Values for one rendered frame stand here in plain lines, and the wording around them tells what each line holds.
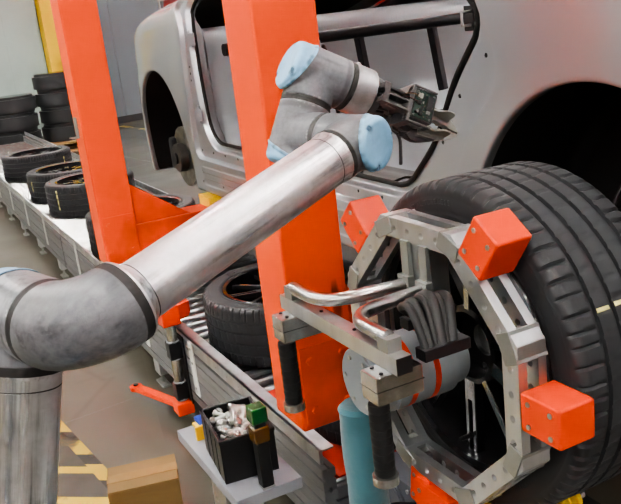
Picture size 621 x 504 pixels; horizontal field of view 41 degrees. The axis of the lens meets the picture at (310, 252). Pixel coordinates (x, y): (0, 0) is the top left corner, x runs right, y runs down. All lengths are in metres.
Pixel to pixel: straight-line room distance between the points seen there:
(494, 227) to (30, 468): 0.78
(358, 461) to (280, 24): 0.94
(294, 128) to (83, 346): 0.57
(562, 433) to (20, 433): 0.79
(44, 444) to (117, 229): 2.65
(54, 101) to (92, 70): 8.61
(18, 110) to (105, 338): 11.11
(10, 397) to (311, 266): 0.98
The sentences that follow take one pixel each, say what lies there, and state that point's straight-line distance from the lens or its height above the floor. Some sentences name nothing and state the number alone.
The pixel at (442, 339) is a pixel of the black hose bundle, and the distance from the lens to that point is 1.34.
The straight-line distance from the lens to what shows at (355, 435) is 1.70.
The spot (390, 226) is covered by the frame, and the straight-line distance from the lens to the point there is 1.58.
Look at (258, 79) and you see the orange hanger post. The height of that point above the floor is 1.38.
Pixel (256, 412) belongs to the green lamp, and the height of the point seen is 0.65.
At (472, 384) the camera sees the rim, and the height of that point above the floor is 0.77.
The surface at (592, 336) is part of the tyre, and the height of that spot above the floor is 0.96.
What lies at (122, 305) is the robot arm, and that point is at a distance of 1.04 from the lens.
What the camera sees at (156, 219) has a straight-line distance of 3.86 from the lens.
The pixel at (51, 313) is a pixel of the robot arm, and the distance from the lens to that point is 1.05.
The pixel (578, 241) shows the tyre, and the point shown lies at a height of 1.09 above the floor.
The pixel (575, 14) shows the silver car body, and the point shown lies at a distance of 1.80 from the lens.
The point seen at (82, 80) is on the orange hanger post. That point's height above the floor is 1.34.
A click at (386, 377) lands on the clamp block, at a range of 1.32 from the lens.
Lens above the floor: 1.51
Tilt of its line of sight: 16 degrees down
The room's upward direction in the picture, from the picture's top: 7 degrees counter-clockwise
